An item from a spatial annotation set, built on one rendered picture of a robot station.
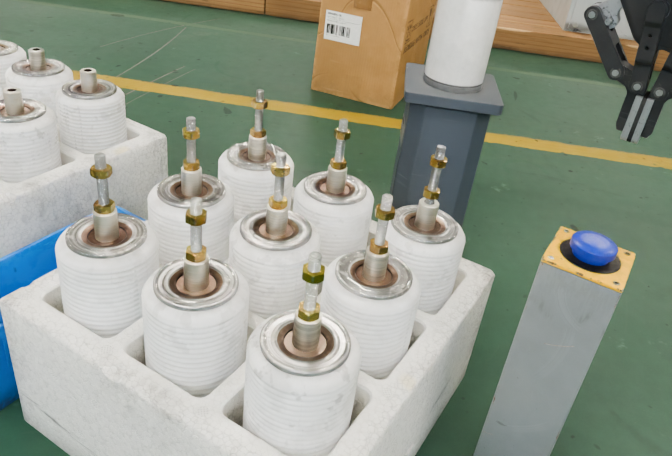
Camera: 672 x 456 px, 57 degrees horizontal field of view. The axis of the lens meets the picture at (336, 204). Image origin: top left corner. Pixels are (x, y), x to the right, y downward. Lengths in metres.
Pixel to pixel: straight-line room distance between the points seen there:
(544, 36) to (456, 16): 1.53
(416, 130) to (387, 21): 0.68
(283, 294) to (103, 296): 0.17
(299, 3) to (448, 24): 1.51
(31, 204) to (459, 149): 0.61
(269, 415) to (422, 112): 0.57
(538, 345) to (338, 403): 0.21
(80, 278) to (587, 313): 0.46
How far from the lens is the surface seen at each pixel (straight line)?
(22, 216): 0.90
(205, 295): 0.56
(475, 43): 0.95
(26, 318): 0.68
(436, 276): 0.69
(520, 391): 0.67
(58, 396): 0.72
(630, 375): 1.01
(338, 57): 1.69
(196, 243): 0.55
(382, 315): 0.58
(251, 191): 0.77
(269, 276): 0.63
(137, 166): 0.99
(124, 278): 0.62
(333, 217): 0.70
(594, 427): 0.91
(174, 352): 0.58
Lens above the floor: 0.61
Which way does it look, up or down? 31 degrees down
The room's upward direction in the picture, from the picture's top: 7 degrees clockwise
